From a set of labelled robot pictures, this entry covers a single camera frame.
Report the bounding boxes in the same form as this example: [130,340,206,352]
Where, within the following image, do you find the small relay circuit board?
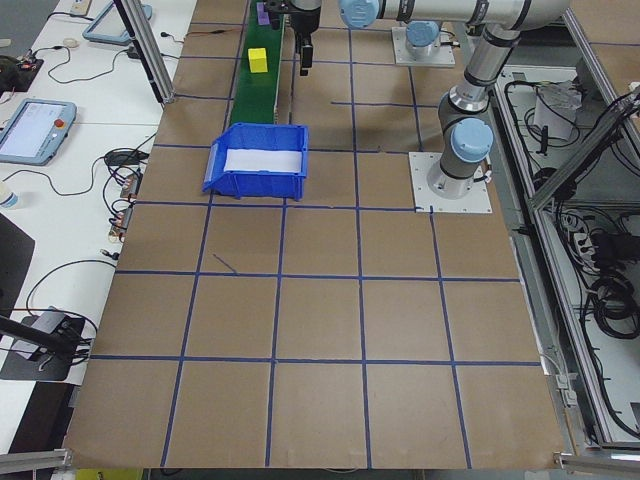
[119,171,144,202]
[109,206,135,242]

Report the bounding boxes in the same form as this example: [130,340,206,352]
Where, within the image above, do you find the aluminium profile bar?
[551,441,640,472]
[0,448,77,474]

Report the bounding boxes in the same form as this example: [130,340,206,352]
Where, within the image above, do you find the grey small box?
[36,309,69,334]

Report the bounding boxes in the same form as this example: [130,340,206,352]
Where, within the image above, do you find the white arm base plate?
[390,25,458,68]
[408,150,494,216]

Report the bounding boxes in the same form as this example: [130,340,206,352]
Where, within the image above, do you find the light blue teach pendant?
[82,0,154,47]

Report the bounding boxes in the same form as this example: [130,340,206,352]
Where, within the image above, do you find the metal V-shaped frame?
[491,8,640,451]

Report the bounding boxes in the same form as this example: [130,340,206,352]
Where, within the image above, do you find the aluminium profile post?
[113,0,176,105]

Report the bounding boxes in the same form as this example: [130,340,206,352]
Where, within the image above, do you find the green belt conveyor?
[230,0,287,126]

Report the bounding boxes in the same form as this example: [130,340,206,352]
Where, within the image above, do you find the black electronics box red parts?
[14,56,46,92]

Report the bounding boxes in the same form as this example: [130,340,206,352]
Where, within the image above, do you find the black power brick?
[593,231,632,262]

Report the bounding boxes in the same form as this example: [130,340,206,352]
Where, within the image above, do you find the black flat monitor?
[0,211,37,331]

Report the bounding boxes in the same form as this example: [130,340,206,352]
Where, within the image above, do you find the long black desk cable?
[26,256,120,312]

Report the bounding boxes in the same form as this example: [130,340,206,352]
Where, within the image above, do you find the black cable beside bag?
[501,78,581,167]

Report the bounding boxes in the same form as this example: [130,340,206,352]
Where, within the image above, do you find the blue plastic storage bin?
[201,122,310,202]

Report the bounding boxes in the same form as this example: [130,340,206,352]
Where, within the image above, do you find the long black frame cable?
[574,309,640,439]

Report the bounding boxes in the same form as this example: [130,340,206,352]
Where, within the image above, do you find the black power adapter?
[103,151,149,167]

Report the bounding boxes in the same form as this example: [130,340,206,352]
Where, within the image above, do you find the white plastic bottle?
[0,181,24,211]

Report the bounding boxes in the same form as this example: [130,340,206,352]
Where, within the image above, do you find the white socket strip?
[561,213,602,272]

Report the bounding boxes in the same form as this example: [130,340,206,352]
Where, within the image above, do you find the black pendant cable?
[0,148,110,198]

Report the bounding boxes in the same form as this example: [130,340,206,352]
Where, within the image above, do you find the black coiled cable bundle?
[584,272,640,342]

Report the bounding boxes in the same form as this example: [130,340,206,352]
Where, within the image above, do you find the white side desk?
[0,0,199,451]

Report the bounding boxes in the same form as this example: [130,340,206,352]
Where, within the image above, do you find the white foam bin liner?
[223,148,304,174]

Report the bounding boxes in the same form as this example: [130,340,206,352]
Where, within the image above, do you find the teach pendant with red button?
[0,98,78,167]

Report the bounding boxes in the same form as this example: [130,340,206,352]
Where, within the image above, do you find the dark green cloth item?
[0,53,21,96]

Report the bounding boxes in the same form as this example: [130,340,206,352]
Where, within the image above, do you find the black camera stand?
[0,308,88,384]

